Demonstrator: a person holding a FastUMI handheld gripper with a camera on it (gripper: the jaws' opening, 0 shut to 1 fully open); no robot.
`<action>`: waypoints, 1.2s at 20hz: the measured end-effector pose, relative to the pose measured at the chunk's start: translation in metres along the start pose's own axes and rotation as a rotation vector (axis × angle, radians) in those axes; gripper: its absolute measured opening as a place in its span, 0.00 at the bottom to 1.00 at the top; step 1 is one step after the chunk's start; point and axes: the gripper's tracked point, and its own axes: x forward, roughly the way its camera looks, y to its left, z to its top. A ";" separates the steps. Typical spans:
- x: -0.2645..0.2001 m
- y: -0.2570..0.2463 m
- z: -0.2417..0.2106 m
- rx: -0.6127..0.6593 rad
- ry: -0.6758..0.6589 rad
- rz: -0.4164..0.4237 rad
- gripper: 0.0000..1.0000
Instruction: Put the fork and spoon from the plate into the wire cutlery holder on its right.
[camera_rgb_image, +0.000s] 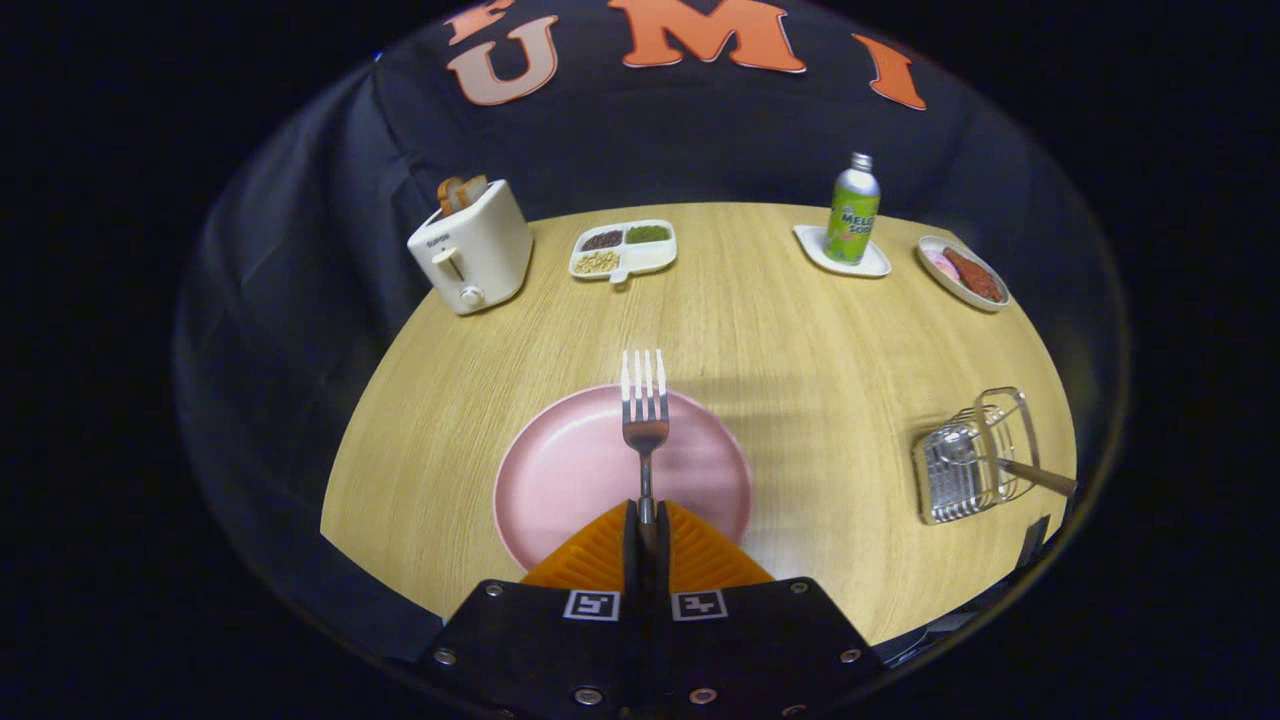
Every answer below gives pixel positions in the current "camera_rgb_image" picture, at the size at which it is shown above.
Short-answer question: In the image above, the white oval plate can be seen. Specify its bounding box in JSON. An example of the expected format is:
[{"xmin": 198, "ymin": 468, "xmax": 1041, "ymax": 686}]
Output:
[{"xmin": 916, "ymin": 235, "xmax": 1011, "ymax": 313}]

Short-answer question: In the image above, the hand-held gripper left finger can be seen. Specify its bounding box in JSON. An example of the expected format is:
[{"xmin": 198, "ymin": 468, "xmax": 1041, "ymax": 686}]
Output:
[{"xmin": 415, "ymin": 500, "xmax": 641, "ymax": 720}]

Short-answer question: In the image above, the metal spoon brown handle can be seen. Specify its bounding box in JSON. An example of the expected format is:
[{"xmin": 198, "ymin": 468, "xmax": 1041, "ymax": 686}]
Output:
[{"xmin": 935, "ymin": 430, "xmax": 1081, "ymax": 498}]

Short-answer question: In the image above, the black backdrop cloth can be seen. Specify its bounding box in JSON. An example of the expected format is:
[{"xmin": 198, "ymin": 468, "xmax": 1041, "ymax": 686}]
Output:
[{"xmin": 175, "ymin": 0, "xmax": 1131, "ymax": 661}]

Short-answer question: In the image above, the green soda bottle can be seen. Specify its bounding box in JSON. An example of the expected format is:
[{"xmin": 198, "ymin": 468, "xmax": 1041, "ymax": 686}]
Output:
[{"xmin": 825, "ymin": 152, "xmax": 882, "ymax": 266}]

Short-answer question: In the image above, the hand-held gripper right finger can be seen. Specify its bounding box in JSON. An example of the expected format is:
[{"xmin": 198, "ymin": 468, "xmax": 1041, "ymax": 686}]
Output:
[{"xmin": 655, "ymin": 500, "xmax": 886, "ymax": 720}]

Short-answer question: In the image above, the pink round plate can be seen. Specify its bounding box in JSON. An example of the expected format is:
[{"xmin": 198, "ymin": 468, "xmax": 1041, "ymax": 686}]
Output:
[{"xmin": 493, "ymin": 385, "xmax": 754, "ymax": 573}]

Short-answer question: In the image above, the metal wire basket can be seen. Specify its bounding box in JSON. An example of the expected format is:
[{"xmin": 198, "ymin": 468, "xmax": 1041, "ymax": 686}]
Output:
[{"xmin": 911, "ymin": 387, "xmax": 1041, "ymax": 526}]

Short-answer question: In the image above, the brown meat piece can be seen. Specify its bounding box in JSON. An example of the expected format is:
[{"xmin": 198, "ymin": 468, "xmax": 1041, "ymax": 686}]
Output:
[{"xmin": 943, "ymin": 247, "xmax": 1004, "ymax": 303}]

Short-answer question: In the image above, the brown toast slice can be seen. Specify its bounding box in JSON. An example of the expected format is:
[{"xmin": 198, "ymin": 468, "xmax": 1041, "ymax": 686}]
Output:
[{"xmin": 437, "ymin": 175, "xmax": 489, "ymax": 214}]

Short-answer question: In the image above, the white square coaster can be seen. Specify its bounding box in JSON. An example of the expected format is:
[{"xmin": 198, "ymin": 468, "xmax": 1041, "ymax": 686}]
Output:
[{"xmin": 793, "ymin": 224, "xmax": 892, "ymax": 279}]

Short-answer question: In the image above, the cream white toaster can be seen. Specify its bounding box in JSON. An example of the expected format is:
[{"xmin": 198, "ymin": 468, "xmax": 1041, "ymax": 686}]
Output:
[{"xmin": 406, "ymin": 178, "xmax": 534, "ymax": 317}]

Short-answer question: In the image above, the white divided dish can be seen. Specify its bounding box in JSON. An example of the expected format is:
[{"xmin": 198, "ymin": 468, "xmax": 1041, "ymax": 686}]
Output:
[{"xmin": 568, "ymin": 219, "xmax": 678, "ymax": 286}]

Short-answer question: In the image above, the metal fork brown handle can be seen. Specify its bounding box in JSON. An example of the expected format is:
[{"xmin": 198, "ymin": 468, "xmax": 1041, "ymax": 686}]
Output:
[{"xmin": 620, "ymin": 349, "xmax": 671, "ymax": 531}]

